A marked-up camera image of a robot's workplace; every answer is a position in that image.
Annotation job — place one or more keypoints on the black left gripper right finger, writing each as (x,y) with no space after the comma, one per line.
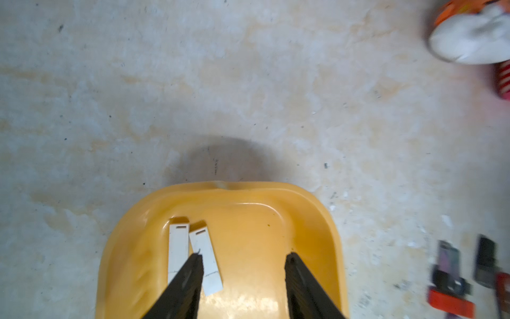
(306,298)

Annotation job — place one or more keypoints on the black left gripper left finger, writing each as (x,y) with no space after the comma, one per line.
(182,296)

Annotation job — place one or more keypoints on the white usb stick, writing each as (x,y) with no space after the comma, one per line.
(201,244)
(178,249)

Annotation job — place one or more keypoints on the red usb flash drive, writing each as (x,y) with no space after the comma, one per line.
(451,304)

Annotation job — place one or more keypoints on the black swivel usb drive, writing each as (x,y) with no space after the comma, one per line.
(446,275)

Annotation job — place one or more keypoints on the dark red usb drive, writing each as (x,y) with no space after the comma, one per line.
(502,289)

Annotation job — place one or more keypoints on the yellow plastic storage tray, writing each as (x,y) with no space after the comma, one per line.
(253,226)

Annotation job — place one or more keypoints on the white pink striped plush doll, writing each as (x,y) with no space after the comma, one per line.
(502,80)

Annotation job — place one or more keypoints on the small tiger plush toy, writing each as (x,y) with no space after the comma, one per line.
(471,32)

